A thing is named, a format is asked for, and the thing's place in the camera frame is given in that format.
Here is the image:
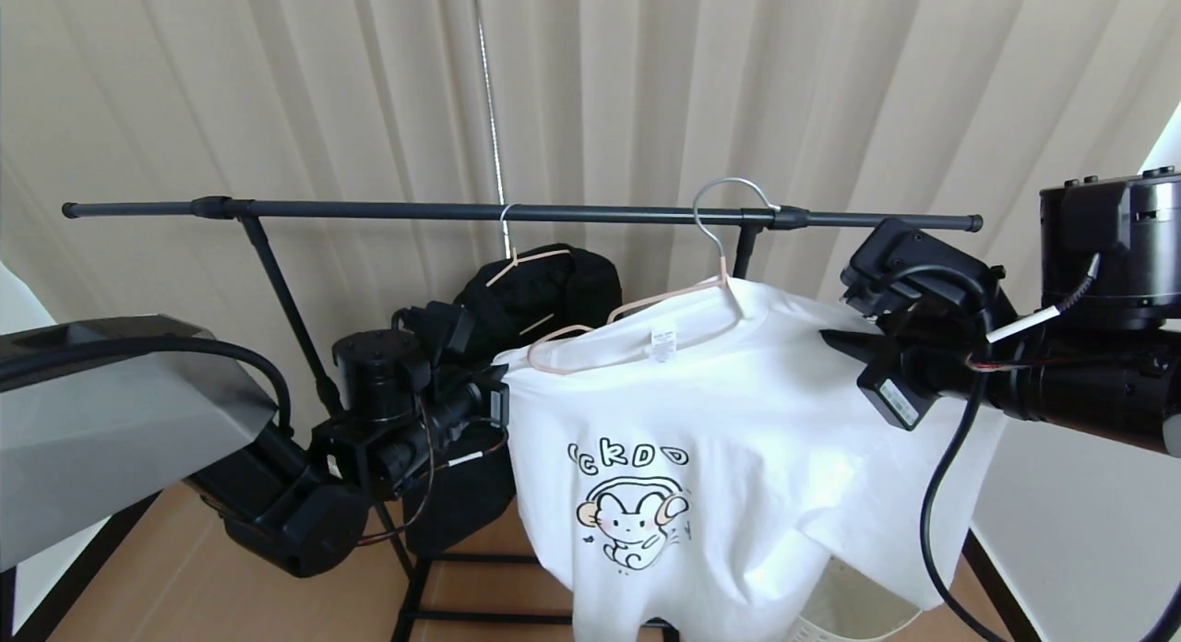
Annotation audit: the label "white printed T-shirt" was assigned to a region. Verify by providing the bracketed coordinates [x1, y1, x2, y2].
[494, 275, 1008, 642]

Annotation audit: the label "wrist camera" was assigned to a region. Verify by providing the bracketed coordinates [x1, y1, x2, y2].
[392, 301, 478, 368]
[840, 220, 1016, 343]

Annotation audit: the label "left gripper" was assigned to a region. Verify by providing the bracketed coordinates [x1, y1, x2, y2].
[374, 365, 511, 482]

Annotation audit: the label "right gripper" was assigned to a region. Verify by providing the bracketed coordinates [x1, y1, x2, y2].
[853, 338, 996, 433]

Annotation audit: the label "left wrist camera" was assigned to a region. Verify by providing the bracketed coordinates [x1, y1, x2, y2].
[392, 301, 478, 368]

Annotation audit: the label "black shorts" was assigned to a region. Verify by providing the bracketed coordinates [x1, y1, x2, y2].
[401, 244, 624, 560]

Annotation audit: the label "pink clothes hanger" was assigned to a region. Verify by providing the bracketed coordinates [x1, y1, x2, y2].
[486, 204, 571, 337]
[528, 176, 782, 375]

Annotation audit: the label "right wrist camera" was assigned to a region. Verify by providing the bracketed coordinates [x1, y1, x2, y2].
[840, 220, 1016, 343]

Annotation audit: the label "black clothes rack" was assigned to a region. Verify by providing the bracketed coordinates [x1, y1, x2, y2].
[62, 196, 984, 642]

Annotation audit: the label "white laundry basket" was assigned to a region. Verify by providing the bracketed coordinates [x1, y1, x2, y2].
[792, 557, 924, 642]

